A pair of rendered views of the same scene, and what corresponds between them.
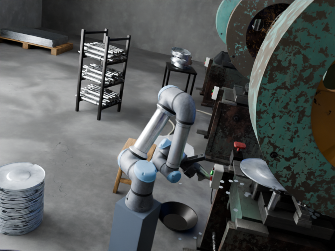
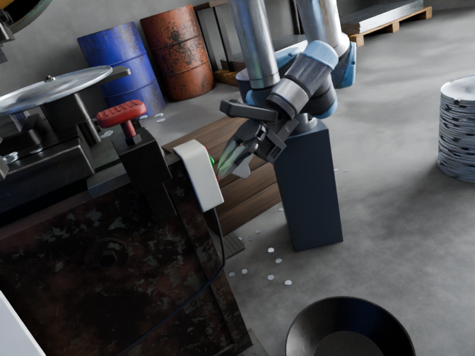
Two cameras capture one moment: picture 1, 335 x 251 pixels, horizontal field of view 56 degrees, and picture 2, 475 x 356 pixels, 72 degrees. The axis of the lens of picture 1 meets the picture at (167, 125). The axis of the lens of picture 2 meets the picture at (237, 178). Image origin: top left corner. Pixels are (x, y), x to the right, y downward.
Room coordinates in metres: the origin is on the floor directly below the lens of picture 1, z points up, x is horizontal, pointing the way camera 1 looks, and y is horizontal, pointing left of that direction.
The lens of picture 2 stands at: (2.21, -0.49, 0.86)
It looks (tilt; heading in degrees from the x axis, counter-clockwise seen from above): 29 degrees down; 159
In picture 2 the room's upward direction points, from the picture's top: 17 degrees counter-clockwise
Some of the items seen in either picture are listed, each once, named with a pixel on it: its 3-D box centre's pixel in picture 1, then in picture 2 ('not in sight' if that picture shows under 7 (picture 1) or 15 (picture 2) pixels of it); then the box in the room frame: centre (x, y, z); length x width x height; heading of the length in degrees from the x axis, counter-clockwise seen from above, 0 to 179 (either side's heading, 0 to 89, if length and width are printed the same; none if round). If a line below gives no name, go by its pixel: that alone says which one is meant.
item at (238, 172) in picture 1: (254, 182); (84, 111); (1.36, -0.49, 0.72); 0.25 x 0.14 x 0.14; 88
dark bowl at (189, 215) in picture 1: (176, 218); (347, 355); (1.81, -0.20, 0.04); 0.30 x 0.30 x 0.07
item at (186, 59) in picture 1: (178, 76); not in sight; (4.41, -0.01, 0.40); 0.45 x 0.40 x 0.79; 10
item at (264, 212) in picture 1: (286, 197); (15, 157); (1.36, -0.66, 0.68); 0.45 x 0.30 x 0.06; 178
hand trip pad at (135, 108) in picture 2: (238, 149); (128, 131); (1.70, -0.45, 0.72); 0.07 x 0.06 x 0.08; 88
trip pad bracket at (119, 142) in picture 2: (234, 166); (153, 184); (1.68, -0.44, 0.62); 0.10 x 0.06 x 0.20; 178
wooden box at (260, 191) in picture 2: not in sight; (226, 169); (0.92, -0.05, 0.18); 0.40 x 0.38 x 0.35; 94
